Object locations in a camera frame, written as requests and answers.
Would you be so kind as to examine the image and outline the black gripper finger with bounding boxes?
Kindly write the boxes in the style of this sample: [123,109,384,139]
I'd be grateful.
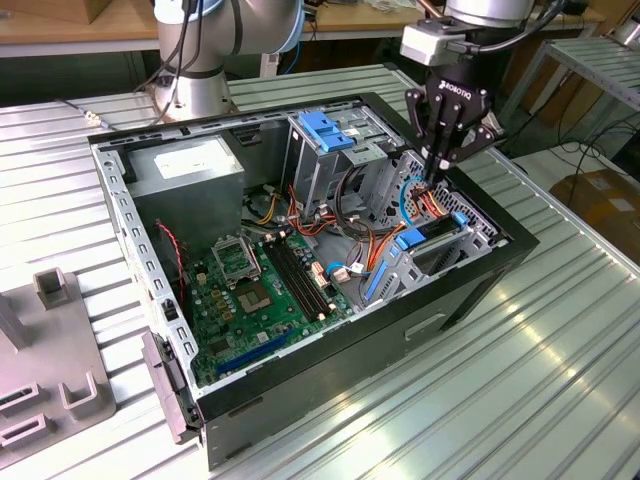
[404,88,448,184]
[436,102,504,184]

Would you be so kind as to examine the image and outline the power plug with coloured wires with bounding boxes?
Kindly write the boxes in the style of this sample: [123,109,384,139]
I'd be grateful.
[366,180,454,275]

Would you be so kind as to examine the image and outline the blue data wire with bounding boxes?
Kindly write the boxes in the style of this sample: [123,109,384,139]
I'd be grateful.
[398,176,429,229]

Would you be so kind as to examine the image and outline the hard disk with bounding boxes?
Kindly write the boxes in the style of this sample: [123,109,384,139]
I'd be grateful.
[363,211,470,305]

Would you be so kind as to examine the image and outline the metal disk bay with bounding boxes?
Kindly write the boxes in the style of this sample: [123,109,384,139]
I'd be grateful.
[358,212,504,307]

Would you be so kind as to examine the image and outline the blue plastic drive latch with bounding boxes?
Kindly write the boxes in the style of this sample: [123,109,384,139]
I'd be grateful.
[298,112,357,154]

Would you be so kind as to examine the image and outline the metal drive cage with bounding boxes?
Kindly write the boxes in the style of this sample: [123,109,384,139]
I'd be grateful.
[282,107,406,221]

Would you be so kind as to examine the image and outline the metal slat side table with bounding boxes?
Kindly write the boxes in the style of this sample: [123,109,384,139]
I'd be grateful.
[492,35,640,146]

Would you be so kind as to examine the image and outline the large taped cardboard box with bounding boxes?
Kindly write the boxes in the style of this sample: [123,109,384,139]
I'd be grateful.
[548,168,640,244]

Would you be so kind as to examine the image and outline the beige board power socket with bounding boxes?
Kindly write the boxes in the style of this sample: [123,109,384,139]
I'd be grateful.
[310,260,332,292]

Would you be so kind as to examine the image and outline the black RAM slot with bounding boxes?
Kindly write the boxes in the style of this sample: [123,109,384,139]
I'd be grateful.
[278,238,331,317]
[263,242,321,324]
[285,235,337,314]
[271,240,326,321]

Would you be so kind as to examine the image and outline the grey power supply unit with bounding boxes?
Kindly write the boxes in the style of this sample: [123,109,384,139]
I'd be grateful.
[124,133,246,246]

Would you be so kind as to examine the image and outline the CPU socket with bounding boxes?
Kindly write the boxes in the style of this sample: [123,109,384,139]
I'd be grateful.
[235,282,274,315]

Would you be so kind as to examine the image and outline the metal socket cover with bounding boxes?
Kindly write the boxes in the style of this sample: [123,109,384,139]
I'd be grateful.
[210,233,262,287]

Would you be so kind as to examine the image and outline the black open PC case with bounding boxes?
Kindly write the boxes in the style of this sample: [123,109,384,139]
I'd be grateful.
[88,91,541,471]

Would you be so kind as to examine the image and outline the green motherboard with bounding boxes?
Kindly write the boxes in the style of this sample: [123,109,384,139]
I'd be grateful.
[187,232,359,386]

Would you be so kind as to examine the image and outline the blue expansion slot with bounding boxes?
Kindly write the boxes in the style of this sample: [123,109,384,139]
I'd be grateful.
[215,327,296,376]

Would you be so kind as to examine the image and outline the small brown cardboard box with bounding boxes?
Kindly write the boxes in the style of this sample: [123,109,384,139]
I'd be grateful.
[79,0,157,25]

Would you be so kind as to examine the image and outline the wooden workbench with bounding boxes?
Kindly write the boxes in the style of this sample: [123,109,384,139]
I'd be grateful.
[0,0,607,96]

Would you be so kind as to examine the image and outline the grey parts rack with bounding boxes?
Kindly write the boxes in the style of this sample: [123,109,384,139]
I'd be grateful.
[0,267,117,459]

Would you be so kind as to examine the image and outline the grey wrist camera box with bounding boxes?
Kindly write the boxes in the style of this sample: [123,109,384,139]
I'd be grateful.
[399,19,472,67]

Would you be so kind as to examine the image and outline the black sleeved cable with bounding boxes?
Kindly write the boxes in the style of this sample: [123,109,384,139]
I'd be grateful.
[333,163,384,241]

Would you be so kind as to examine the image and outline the red orange wire bundle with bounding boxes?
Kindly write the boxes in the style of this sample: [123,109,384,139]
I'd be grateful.
[285,183,396,274]

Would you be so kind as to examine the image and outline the blue wire with white label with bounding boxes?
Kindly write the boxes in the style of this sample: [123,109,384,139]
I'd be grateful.
[325,260,374,279]

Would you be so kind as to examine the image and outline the yellow black power wires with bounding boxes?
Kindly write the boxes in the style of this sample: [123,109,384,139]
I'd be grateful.
[241,184,284,229]

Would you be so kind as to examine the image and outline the white plug with twisted wires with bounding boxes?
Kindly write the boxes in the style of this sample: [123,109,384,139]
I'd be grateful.
[332,259,374,285]

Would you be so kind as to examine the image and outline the grey cable with white plug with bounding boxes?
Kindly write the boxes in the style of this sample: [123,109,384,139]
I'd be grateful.
[54,97,166,132]

